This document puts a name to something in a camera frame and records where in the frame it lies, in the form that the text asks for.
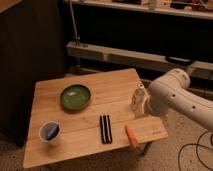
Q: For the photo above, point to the white paper cup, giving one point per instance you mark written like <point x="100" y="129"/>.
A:
<point x="43" y="131"/>

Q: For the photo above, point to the metal vertical pole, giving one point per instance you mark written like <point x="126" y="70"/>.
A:
<point x="76" y="36"/>

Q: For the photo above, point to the blue object in cup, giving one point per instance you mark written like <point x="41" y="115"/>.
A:
<point x="52" y="132"/>

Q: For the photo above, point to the white metal shelf beam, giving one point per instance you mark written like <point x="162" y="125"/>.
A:
<point x="136" y="59"/>

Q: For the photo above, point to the orange carrot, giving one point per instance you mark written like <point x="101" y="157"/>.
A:
<point x="131" y="137"/>

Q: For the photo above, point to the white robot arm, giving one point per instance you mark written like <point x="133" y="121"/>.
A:
<point x="170" y="91"/>

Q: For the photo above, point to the black handle on beam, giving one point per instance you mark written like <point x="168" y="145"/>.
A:
<point x="179" y="61"/>

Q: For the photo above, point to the small white bottle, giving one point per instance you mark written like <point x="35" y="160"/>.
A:
<point x="138" y="100"/>

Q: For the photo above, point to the wooden folding table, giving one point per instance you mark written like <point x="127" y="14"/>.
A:
<point x="80" y="132"/>

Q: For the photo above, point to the green ceramic bowl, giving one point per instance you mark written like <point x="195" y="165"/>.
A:
<point x="75" y="97"/>

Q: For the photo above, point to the black striped rectangular block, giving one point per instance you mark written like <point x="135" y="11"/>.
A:
<point x="105" y="129"/>

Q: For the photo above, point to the upper white shelf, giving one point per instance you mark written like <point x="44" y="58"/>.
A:
<point x="140" y="8"/>

